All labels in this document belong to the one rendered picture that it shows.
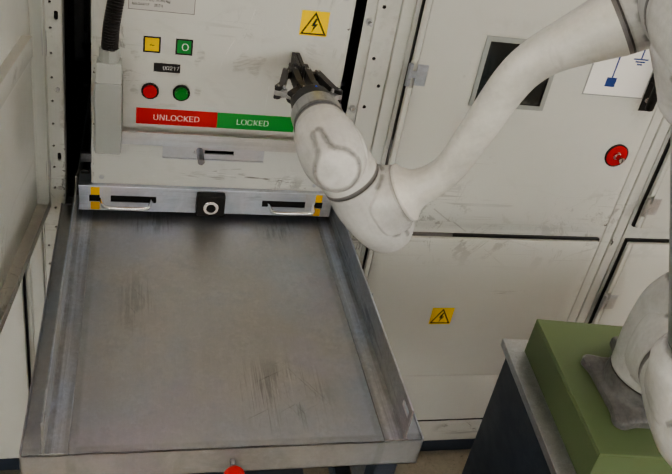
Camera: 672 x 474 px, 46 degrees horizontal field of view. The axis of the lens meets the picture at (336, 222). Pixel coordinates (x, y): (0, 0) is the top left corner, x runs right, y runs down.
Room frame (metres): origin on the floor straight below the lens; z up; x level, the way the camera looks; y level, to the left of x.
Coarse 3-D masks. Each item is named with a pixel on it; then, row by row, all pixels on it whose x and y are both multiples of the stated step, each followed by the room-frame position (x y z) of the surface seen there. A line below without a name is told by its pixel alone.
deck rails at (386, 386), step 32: (320, 224) 1.49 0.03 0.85; (352, 256) 1.32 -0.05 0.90; (64, 288) 1.07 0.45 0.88; (352, 288) 1.28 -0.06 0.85; (64, 320) 1.02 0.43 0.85; (352, 320) 1.18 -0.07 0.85; (64, 352) 0.95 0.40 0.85; (384, 352) 1.06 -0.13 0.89; (64, 384) 0.88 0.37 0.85; (384, 384) 1.02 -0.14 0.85; (64, 416) 0.82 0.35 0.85; (384, 416) 0.95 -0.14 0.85; (64, 448) 0.76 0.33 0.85
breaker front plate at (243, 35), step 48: (96, 0) 1.36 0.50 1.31; (240, 0) 1.44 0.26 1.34; (288, 0) 1.47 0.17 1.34; (336, 0) 1.50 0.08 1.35; (96, 48) 1.36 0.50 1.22; (240, 48) 1.45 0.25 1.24; (288, 48) 1.47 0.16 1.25; (336, 48) 1.50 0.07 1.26; (192, 96) 1.42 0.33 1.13; (240, 96) 1.45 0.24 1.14
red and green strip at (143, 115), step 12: (144, 108) 1.39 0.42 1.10; (144, 120) 1.39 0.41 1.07; (156, 120) 1.40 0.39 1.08; (168, 120) 1.41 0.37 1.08; (180, 120) 1.41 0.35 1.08; (192, 120) 1.42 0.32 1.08; (204, 120) 1.43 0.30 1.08; (216, 120) 1.43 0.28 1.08; (228, 120) 1.44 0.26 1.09; (240, 120) 1.45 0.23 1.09; (252, 120) 1.46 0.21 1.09; (264, 120) 1.46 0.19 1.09; (276, 120) 1.47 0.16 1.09; (288, 120) 1.48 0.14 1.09
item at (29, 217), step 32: (0, 0) 1.19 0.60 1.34; (32, 0) 1.37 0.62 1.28; (0, 32) 1.18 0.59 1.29; (32, 32) 1.37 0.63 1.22; (0, 64) 1.17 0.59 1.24; (0, 96) 1.10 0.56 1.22; (0, 128) 1.14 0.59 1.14; (32, 128) 1.35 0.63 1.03; (0, 160) 1.13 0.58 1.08; (32, 160) 1.34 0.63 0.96; (0, 192) 1.12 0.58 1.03; (32, 192) 1.33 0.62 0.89; (0, 224) 1.10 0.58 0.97; (32, 224) 1.29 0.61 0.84; (0, 256) 1.09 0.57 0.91; (0, 288) 1.08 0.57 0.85; (0, 320) 1.00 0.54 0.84
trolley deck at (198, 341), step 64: (64, 256) 1.20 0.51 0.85; (128, 256) 1.24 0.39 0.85; (192, 256) 1.28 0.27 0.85; (256, 256) 1.33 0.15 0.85; (320, 256) 1.37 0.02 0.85; (128, 320) 1.06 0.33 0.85; (192, 320) 1.09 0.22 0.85; (256, 320) 1.13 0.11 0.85; (320, 320) 1.16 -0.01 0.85; (128, 384) 0.91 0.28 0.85; (192, 384) 0.94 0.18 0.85; (256, 384) 0.97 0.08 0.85; (320, 384) 0.99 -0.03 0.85; (128, 448) 0.78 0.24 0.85; (192, 448) 0.81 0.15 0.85; (256, 448) 0.83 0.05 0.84; (320, 448) 0.86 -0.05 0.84; (384, 448) 0.90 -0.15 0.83
